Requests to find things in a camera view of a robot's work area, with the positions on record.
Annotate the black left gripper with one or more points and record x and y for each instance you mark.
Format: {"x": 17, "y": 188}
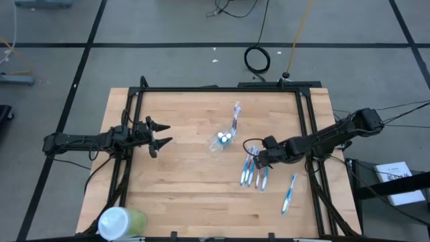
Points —
{"x": 141, "y": 141}

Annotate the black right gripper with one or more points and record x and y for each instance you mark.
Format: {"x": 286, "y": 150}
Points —
{"x": 285, "y": 152}

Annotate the blue mouthwash bottle white cap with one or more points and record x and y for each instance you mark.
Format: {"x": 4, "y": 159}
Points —
{"x": 228, "y": 135}
{"x": 224, "y": 139}
{"x": 220, "y": 134}

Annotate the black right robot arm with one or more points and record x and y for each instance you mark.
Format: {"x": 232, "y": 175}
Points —
{"x": 336, "y": 132}

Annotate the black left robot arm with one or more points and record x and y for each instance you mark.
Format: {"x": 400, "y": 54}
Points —
{"x": 77, "y": 139}

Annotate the clear acrylic organizer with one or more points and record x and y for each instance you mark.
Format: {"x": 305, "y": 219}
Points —
{"x": 213, "y": 147}

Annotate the green wipes canister white lid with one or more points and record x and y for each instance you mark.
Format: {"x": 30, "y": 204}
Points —
{"x": 121, "y": 223}

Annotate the black side stand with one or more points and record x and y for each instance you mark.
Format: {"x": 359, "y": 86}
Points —
{"x": 376, "y": 191}

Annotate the white booklet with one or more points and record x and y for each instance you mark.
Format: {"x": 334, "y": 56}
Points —
{"x": 399, "y": 183}

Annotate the grey furniture foot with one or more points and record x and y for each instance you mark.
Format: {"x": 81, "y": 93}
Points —
{"x": 16, "y": 79}

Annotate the black caster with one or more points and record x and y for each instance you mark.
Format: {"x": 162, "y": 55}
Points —
{"x": 5, "y": 116}

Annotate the grey furniture base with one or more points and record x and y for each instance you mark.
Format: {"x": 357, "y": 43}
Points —
{"x": 43, "y": 3}

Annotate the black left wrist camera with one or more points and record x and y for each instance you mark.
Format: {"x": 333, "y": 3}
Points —
{"x": 141, "y": 127}

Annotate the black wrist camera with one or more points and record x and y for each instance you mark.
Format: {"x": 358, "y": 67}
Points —
{"x": 270, "y": 142}
{"x": 141, "y": 127}

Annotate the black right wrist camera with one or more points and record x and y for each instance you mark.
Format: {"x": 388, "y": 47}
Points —
{"x": 270, "y": 142}

